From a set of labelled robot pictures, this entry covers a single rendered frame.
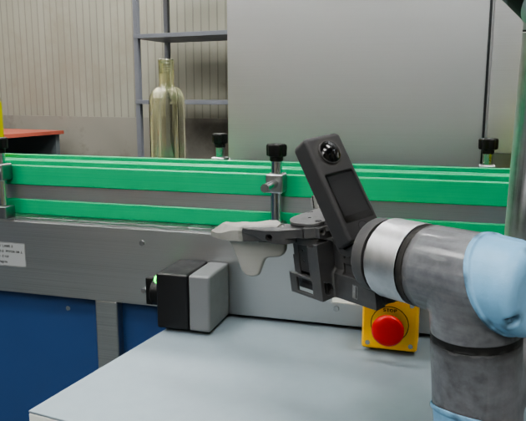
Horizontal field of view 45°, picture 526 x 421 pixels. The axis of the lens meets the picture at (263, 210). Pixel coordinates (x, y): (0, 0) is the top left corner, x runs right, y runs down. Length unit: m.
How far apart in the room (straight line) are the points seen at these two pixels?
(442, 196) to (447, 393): 0.37
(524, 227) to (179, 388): 0.41
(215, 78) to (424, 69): 3.86
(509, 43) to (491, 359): 0.69
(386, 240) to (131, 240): 0.51
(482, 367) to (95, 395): 0.42
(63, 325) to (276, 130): 0.51
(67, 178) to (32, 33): 5.02
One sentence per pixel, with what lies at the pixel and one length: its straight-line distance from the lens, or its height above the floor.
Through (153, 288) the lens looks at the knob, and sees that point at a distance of 0.93.
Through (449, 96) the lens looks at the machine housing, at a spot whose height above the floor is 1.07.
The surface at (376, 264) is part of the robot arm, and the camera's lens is 0.57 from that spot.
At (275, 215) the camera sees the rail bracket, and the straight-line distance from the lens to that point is 0.89.
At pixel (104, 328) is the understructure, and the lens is 1.06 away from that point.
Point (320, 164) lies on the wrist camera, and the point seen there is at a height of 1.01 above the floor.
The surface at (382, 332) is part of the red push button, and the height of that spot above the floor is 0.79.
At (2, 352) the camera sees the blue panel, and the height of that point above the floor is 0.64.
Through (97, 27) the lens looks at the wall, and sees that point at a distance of 5.58.
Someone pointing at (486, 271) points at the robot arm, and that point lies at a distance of 0.51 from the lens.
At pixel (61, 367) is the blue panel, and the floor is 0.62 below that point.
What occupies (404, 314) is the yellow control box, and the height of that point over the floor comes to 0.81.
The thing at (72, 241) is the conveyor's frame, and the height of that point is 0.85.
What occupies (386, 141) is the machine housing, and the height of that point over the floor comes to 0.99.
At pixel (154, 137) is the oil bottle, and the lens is 1.21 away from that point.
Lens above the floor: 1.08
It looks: 10 degrees down
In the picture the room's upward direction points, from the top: straight up
